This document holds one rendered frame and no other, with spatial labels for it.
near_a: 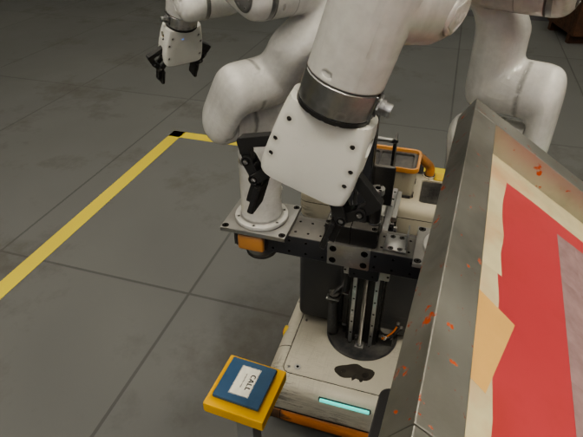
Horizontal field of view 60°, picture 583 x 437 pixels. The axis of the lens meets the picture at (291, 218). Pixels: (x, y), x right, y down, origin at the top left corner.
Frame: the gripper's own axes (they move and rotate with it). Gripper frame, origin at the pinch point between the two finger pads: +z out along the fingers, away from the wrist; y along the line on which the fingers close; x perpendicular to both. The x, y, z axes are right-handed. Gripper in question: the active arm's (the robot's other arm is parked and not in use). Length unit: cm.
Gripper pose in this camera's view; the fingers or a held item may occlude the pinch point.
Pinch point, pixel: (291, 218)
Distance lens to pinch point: 57.7
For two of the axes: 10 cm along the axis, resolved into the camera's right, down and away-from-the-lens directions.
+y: -9.0, -4.3, 1.0
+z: -2.7, 7.2, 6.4
